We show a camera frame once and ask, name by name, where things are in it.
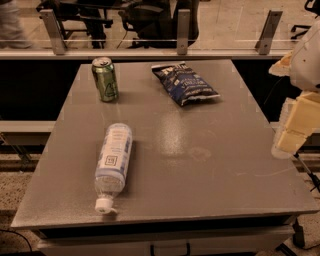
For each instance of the dark blue chip bag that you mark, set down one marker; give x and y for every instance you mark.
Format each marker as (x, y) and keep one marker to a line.
(183, 84)

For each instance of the blue label plastic water bottle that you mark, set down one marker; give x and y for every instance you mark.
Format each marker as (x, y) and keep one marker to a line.
(112, 166)

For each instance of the left metal glass bracket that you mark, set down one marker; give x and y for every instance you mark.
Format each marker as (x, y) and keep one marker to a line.
(53, 30)

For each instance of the black office chair middle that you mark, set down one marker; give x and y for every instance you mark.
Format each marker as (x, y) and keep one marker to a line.
(155, 25)

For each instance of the right metal glass bracket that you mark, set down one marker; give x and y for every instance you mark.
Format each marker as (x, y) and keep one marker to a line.
(264, 42)

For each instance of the black office chair right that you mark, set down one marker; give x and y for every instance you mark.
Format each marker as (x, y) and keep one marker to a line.
(312, 8)

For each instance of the metal glass bracket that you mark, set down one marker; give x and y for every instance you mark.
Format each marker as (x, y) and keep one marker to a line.
(53, 30)
(182, 31)
(264, 42)

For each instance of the black office chair left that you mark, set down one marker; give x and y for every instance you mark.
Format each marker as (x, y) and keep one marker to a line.
(92, 13)

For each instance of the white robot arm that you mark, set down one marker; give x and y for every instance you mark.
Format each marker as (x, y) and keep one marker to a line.
(305, 62)

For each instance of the middle metal glass bracket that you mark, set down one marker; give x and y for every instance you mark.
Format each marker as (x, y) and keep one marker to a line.
(182, 31)

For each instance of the grey table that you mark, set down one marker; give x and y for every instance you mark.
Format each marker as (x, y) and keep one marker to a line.
(201, 180)

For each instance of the green soda can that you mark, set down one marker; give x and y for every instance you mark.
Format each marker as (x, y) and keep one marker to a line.
(103, 71)

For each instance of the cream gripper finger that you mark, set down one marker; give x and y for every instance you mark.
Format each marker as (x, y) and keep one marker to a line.
(299, 119)
(281, 67)

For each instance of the black office chair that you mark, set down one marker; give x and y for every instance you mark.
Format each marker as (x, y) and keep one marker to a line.
(155, 25)
(312, 8)
(92, 13)

